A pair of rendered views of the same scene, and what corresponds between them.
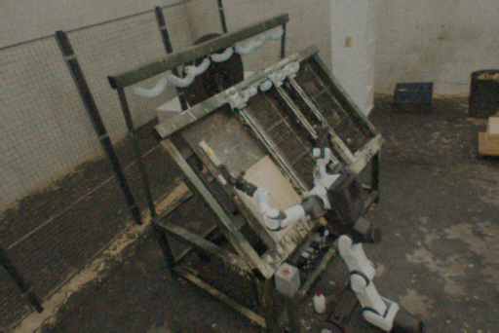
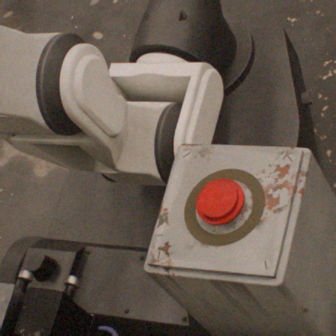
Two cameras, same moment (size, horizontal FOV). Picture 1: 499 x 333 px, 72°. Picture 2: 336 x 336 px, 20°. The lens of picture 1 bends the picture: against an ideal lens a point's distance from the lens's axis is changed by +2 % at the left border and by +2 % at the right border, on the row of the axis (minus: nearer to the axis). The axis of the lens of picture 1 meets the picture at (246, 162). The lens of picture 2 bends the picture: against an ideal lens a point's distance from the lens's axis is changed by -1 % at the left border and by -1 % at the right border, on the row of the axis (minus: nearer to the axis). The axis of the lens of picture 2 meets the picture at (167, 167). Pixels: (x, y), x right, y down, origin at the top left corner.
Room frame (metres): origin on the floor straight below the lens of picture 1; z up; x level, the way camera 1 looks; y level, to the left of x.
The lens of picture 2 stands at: (1.56, 0.29, 1.56)
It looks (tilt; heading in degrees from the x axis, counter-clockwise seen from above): 52 degrees down; 274
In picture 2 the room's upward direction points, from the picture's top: 39 degrees counter-clockwise
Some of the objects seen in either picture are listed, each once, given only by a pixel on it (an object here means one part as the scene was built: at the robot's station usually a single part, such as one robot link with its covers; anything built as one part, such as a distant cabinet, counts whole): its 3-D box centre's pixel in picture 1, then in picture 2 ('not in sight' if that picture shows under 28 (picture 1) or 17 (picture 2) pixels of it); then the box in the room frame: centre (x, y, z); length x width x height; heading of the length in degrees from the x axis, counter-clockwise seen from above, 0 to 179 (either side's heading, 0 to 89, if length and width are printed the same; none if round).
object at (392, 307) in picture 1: (380, 312); (155, 120); (1.60, -0.79, 0.28); 0.21 x 0.20 x 0.13; 46
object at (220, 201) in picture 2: not in sight; (222, 204); (1.57, -0.13, 0.93); 0.04 x 0.04 x 0.02
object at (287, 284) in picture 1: (287, 279); (259, 252); (1.57, -0.13, 0.84); 0.12 x 0.12 x 0.18; 46
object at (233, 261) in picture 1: (278, 207); not in sight; (2.91, -0.25, 0.41); 2.20 x 1.38 x 0.83; 136
